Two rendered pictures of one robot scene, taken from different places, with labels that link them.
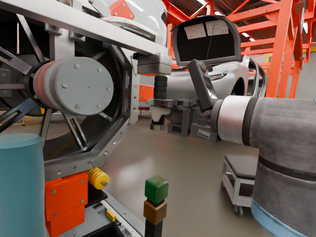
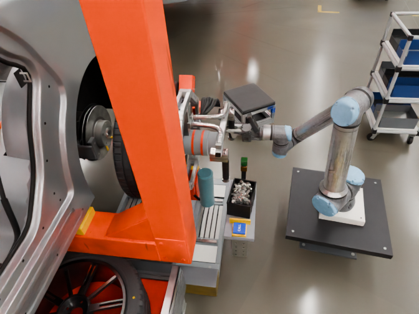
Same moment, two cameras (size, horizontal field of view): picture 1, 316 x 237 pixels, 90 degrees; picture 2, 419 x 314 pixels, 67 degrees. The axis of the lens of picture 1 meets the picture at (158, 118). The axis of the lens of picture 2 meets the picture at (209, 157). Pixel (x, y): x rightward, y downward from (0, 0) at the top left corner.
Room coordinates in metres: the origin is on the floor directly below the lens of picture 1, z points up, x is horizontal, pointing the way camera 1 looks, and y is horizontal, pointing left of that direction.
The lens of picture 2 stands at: (-0.74, 0.88, 1.99)
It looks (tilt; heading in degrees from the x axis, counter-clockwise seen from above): 43 degrees down; 329
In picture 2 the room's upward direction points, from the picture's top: 4 degrees counter-clockwise
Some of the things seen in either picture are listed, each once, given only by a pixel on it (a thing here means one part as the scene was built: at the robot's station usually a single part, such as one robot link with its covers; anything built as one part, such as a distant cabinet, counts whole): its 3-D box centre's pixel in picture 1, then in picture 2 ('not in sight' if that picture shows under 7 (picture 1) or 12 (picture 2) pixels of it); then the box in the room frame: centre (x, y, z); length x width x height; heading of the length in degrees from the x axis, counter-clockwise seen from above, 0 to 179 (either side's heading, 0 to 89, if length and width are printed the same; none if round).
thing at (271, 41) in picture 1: (238, 50); not in sight; (5.57, -2.52, 2.54); 2.58 x 0.12 x 0.42; 48
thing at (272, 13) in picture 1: (214, 29); not in sight; (4.14, -1.22, 2.54); 2.58 x 0.12 x 0.42; 48
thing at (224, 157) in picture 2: not in sight; (219, 154); (0.21, 0.25, 0.93); 0.09 x 0.05 x 0.05; 48
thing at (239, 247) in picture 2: not in sight; (240, 233); (0.15, 0.15, 0.21); 0.10 x 0.10 x 0.42; 48
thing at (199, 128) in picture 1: (196, 116); (251, 133); (0.36, -0.09, 0.80); 0.12 x 0.08 x 0.09; 48
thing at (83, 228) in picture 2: not in sight; (75, 219); (0.45, 0.97, 0.71); 0.14 x 0.14 x 0.05; 48
